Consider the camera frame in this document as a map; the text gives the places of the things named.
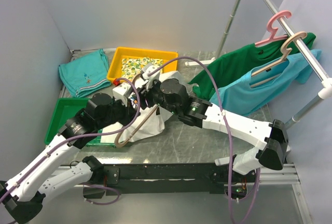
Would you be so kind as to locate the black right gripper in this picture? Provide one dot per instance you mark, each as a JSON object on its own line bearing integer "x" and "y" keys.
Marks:
{"x": 147, "y": 95}

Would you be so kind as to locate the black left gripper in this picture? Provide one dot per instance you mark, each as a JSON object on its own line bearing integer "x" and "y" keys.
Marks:
{"x": 129, "y": 112}

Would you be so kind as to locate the white daisy print t-shirt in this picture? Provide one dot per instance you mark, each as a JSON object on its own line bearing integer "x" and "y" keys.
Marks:
{"x": 164, "y": 115}

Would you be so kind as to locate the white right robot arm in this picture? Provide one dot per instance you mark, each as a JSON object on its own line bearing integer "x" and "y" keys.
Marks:
{"x": 269, "y": 139}

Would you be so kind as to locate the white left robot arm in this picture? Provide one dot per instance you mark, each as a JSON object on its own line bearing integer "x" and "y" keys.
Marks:
{"x": 25, "y": 194}

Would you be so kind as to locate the teal folded t-shirt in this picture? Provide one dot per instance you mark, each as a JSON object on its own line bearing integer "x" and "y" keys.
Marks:
{"x": 85, "y": 75}

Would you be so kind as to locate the green t-shirt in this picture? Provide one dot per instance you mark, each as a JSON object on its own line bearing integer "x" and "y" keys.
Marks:
{"x": 231, "y": 66}

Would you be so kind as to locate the light blue t-shirt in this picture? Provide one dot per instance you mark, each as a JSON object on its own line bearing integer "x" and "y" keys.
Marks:
{"x": 249, "y": 93}

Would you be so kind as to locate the beige hanger with shirt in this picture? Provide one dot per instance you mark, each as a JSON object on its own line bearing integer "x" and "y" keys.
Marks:
{"x": 285, "y": 50}

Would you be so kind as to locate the pink hanger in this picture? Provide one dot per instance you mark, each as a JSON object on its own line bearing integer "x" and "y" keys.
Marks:
{"x": 273, "y": 29}

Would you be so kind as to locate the yellow plastic tray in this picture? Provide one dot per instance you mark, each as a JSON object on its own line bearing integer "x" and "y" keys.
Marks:
{"x": 135, "y": 53}

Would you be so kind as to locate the green plastic tray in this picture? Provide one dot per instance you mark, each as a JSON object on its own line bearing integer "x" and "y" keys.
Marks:
{"x": 67, "y": 108}

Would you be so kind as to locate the lemon print folded cloth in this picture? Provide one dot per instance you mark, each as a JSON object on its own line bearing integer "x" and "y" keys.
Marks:
{"x": 130, "y": 67}

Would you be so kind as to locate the black base beam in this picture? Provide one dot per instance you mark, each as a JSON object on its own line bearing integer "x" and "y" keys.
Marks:
{"x": 176, "y": 178}

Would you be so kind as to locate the metal clothes rack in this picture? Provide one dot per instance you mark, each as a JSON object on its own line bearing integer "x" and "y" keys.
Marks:
{"x": 303, "y": 49}

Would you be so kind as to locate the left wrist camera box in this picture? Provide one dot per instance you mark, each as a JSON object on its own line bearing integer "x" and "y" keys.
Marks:
{"x": 122, "y": 90}

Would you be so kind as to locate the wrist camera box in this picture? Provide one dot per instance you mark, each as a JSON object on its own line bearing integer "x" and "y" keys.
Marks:
{"x": 122, "y": 90}
{"x": 149, "y": 73}

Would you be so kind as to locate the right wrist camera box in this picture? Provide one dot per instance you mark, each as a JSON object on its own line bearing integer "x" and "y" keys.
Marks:
{"x": 149, "y": 73}

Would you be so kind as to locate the aluminium rail frame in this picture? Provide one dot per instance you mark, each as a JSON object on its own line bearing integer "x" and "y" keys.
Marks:
{"x": 287, "y": 176}

